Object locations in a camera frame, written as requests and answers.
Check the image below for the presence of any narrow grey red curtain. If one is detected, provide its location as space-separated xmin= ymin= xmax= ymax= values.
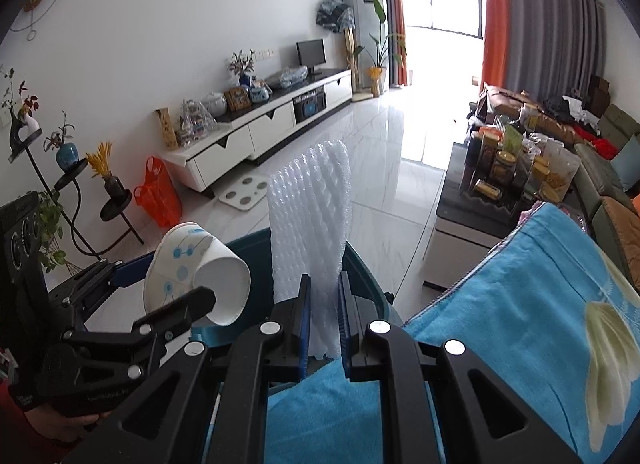
xmin=357 ymin=0 xmax=409 ymax=88

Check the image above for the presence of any window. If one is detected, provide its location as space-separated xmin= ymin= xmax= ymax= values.
xmin=400 ymin=0 xmax=486 ymax=41

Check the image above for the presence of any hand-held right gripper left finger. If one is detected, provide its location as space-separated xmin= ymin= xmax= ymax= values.
xmin=65 ymin=273 xmax=313 ymax=464

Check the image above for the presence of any blue floral blanket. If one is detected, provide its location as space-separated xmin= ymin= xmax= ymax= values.
xmin=265 ymin=201 xmax=640 ymax=464

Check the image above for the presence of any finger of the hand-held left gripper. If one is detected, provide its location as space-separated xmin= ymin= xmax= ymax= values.
xmin=47 ymin=251 xmax=154 ymax=327
xmin=60 ymin=285 xmax=217 ymax=380

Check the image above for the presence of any cloth-covered standing fan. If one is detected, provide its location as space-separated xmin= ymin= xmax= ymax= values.
xmin=316 ymin=0 xmax=362 ymax=95

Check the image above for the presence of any blue white porcelain pot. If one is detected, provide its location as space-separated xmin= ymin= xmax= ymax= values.
xmin=249 ymin=77 xmax=274 ymax=104

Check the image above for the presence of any teal cushion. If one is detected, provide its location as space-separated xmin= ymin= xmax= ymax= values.
xmin=610 ymin=134 xmax=640 ymax=191

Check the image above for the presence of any white blue-print paper bowl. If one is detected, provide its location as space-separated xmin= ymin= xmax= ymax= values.
xmin=143 ymin=221 xmax=251 ymax=327

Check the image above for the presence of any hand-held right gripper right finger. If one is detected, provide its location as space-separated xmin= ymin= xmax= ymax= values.
xmin=337 ymin=270 xmax=583 ymax=464

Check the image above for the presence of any green trailing plant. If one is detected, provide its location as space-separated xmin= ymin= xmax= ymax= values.
xmin=30 ymin=189 xmax=69 ymax=273

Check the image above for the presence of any clear plastic bag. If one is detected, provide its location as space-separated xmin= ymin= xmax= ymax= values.
xmin=277 ymin=66 xmax=307 ymax=88

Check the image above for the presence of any person's left hand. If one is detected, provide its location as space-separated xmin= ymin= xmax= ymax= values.
xmin=20 ymin=406 xmax=103 ymax=445

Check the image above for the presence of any yellow patterned box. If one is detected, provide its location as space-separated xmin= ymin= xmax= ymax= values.
xmin=155 ymin=107 xmax=180 ymax=149

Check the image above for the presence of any clear wrapped ship model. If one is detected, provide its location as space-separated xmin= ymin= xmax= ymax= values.
xmin=177 ymin=98 xmax=219 ymax=148

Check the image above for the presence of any black monitor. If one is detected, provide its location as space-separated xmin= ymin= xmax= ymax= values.
xmin=296 ymin=38 xmax=326 ymax=76

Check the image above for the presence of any tall plant in yellow vase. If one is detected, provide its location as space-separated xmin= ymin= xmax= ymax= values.
xmin=350 ymin=0 xmax=409 ymax=96

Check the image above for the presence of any red plant in white vase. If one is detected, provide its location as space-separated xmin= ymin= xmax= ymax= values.
xmin=0 ymin=64 xmax=44 ymax=146

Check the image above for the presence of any plant in round teal vase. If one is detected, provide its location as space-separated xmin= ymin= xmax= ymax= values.
xmin=44 ymin=111 xmax=82 ymax=173

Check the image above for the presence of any white black tv cabinet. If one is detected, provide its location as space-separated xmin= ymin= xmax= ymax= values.
xmin=160 ymin=68 xmax=354 ymax=193

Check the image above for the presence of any orange plastic bag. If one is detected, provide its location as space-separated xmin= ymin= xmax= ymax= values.
xmin=132 ymin=155 xmax=184 ymax=230

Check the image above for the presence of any pile of clothes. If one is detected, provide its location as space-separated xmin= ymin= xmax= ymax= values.
xmin=540 ymin=93 xmax=602 ymax=126

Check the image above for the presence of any plant in small blue vase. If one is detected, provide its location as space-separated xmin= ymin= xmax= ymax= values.
xmin=227 ymin=49 xmax=256 ymax=88

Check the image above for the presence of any brown box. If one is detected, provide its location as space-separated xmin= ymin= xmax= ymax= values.
xmin=587 ymin=75 xmax=612 ymax=106

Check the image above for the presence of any black white coffee table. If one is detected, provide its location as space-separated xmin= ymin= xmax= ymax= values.
xmin=420 ymin=141 xmax=587 ymax=291

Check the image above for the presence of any person's red clothing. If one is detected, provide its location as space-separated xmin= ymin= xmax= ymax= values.
xmin=0 ymin=379 xmax=68 ymax=464

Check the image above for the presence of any teal plastic trash bin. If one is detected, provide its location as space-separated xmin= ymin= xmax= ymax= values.
xmin=190 ymin=233 xmax=401 ymax=352

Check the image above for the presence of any wooden picture frame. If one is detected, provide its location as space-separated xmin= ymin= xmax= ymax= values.
xmin=223 ymin=86 xmax=252 ymax=113

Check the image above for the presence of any red cloth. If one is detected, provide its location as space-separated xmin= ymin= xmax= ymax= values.
xmin=575 ymin=124 xmax=617 ymax=161

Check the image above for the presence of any wide orange grey curtain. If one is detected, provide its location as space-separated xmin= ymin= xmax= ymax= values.
xmin=482 ymin=0 xmax=607 ymax=108

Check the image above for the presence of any green sofa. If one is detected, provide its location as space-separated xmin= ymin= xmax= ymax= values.
xmin=572 ymin=104 xmax=640 ymax=295

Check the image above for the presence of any white ceramic jar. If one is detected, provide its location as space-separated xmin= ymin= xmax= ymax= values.
xmin=201 ymin=91 xmax=229 ymax=118

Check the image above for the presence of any fine-mesh white foam net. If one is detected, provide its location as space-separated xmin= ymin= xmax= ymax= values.
xmin=266 ymin=140 xmax=352 ymax=362

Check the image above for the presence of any white bathroom scale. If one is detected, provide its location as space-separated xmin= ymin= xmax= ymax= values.
xmin=219 ymin=183 xmax=272 ymax=213

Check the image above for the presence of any yellow wheat in dark vase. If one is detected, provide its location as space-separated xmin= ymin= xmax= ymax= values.
xmin=86 ymin=141 xmax=127 ymax=198

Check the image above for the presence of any black metal plant stand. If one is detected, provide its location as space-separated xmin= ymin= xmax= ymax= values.
xmin=7 ymin=134 xmax=147 ymax=266

